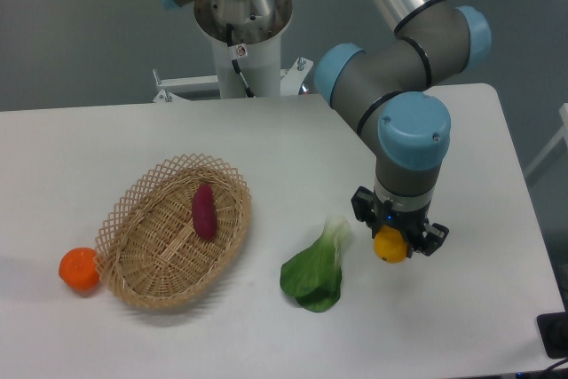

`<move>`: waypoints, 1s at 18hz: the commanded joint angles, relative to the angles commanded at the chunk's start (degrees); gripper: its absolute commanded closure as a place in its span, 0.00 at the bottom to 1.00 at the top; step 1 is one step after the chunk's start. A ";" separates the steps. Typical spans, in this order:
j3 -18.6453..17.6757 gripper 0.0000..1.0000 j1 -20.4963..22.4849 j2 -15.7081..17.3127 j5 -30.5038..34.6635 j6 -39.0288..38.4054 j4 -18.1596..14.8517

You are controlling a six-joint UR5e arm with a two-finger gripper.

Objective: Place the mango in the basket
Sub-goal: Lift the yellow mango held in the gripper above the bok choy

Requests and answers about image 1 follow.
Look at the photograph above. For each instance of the green bok choy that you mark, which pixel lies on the green bok choy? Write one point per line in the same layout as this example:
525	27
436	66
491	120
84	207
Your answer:
313	276

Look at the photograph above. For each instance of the woven wicker basket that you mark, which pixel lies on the woven wicker basket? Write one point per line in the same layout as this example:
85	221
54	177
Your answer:
147	251

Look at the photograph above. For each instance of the orange tangerine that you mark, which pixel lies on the orange tangerine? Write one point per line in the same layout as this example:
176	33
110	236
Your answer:
77	269

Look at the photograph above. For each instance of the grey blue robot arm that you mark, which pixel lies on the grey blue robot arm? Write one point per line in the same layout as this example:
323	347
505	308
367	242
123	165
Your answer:
381	96

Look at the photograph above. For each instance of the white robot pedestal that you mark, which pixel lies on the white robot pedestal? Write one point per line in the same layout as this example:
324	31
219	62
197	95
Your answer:
245	38

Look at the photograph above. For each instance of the white frame at right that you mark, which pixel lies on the white frame at right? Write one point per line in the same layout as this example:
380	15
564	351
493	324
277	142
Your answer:
551	151

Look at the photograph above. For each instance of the purple sweet potato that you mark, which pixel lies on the purple sweet potato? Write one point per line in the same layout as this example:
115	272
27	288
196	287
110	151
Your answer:
204	213

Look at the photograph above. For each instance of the black device at table edge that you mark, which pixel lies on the black device at table edge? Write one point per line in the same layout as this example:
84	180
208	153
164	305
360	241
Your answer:
553	333

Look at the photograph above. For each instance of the yellow mango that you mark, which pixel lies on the yellow mango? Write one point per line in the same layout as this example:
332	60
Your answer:
390	246

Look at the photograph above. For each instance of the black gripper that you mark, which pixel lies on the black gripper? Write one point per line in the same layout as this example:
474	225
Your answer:
420	235

